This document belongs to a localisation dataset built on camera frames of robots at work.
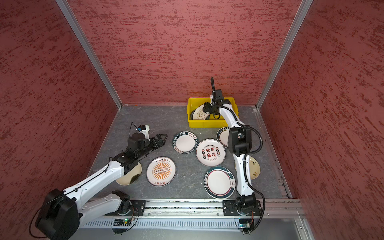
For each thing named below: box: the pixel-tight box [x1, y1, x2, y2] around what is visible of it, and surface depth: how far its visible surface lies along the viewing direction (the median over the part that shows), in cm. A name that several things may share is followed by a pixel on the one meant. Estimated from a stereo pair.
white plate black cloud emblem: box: [190, 104, 210, 120], surface depth 115 cm
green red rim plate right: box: [216, 126, 230, 149], surface depth 105 cm
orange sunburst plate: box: [146, 156, 177, 187], surface depth 87 cm
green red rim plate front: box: [203, 166, 237, 199], surface depth 84 cm
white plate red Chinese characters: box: [196, 138, 226, 167], surface depth 96 cm
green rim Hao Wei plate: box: [172, 130, 199, 154], surface depth 101 cm
